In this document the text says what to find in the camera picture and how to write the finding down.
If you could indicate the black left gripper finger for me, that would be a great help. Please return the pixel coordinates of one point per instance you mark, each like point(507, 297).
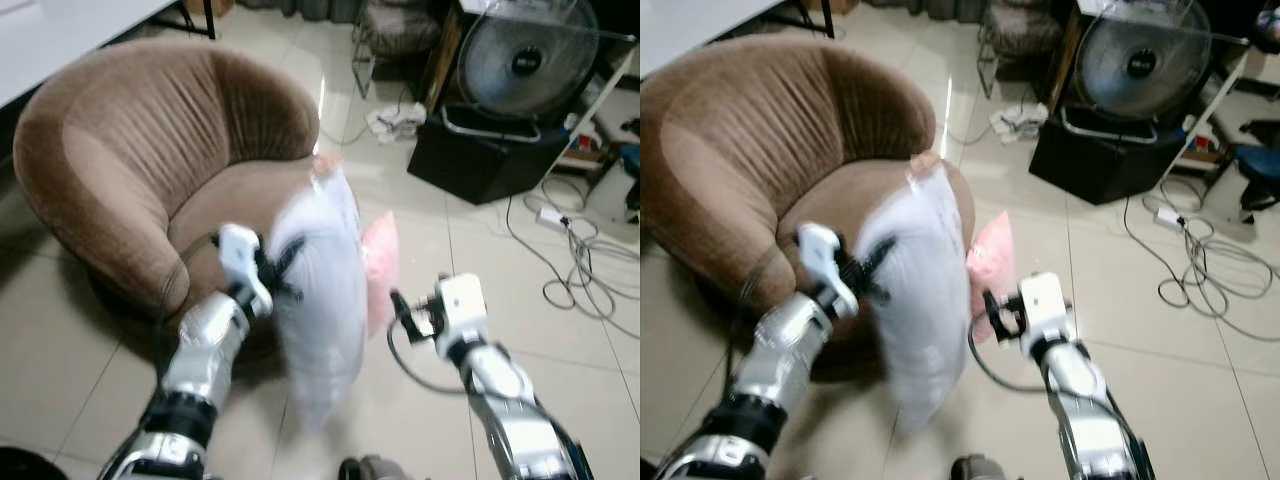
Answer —
point(291, 254)
point(288, 291)
point(879, 253)
point(875, 292)

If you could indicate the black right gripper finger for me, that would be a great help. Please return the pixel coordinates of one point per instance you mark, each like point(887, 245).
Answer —
point(993, 303)
point(401, 303)
point(994, 331)
point(404, 331)

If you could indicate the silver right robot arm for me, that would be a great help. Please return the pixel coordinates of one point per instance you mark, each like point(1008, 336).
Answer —
point(1075, 385)
point(500, 385)

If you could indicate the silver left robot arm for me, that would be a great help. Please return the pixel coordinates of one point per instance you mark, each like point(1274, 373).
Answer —
point(200, 350)
point(790, 350)

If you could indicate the brown round sofa chair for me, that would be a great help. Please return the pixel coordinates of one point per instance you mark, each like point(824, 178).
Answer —
point(130, 130)
point(760, 130)

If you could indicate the large grey floor fan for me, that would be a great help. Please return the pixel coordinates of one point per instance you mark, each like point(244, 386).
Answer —
point(1140, 65)
point(525, 62)

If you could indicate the orange price tag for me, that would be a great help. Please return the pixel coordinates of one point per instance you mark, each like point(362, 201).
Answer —
point(327, 163)

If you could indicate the grey robot foot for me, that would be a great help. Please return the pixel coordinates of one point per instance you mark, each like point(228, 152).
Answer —
point(385, 470)
point(985, 470)

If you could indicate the black box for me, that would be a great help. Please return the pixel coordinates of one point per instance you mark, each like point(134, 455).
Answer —
point(470, 165)
point(1090, 165)

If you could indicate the white power strip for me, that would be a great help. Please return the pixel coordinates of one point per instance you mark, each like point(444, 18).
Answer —
point(1170, 218)
point(552, 219)

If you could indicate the white crumpled cloth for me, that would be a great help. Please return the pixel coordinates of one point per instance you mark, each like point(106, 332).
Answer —
point(395, 122)
point(1018, 122)

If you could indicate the brown wooden board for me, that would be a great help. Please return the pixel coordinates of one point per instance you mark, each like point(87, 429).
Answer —
point(442, 60)
point(1063, 60)

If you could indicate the blue seat chair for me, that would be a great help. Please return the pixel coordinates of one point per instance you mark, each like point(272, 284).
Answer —
point(630, 162)
point(1258, 165)

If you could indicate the white table with black leg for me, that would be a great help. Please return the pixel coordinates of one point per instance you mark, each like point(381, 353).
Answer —
point(690, 25)
point(60, 40)

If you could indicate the black round object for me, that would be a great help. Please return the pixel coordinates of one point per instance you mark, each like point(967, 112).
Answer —
point(30, 467)

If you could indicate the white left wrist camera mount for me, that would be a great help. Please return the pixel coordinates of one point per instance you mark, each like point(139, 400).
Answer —
point(820, 255)
point(240, 255)

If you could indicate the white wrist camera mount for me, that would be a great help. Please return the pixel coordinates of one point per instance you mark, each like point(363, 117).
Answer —
point(820, 255)
point(462, 305)
point(1045, 305)
point(240, 255)

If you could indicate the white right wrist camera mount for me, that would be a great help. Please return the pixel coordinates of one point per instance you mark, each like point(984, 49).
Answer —
point(1045, 305)
point(462, 305)

